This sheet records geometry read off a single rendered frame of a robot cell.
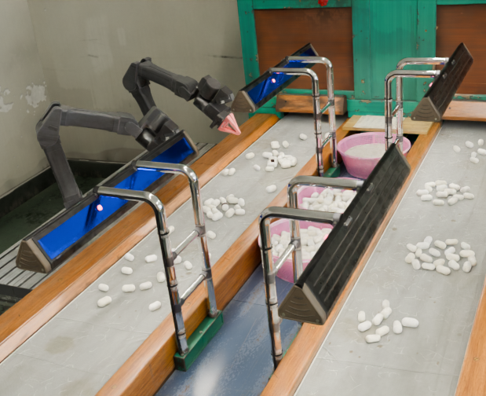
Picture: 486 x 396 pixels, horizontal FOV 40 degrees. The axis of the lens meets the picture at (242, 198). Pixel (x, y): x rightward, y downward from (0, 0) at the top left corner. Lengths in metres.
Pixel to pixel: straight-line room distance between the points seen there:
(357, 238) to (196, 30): 2.76
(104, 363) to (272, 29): 1.72
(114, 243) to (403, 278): 0.84
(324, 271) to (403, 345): 0.46
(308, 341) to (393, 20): 1.53
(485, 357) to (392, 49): 1.53
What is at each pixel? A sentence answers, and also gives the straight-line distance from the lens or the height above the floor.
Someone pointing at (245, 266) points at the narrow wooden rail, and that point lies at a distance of 1.88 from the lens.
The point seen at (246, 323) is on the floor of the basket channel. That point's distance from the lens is 1.74.
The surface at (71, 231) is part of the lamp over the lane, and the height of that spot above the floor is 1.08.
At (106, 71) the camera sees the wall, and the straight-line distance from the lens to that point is 4.28.
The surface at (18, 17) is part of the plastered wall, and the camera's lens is 4.45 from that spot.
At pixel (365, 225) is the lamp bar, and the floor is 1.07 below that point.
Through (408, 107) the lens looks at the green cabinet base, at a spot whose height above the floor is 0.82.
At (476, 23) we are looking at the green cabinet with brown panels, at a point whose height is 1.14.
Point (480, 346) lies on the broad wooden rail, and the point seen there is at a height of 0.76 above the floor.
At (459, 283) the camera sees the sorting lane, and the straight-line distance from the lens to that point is 1.75.
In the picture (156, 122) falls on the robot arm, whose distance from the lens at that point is 2.18.
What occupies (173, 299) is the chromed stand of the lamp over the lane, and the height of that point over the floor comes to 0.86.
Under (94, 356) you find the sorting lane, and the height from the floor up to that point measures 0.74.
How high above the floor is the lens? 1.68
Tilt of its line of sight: 25 degrees down
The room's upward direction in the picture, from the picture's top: 6 degrees counter-clockwise
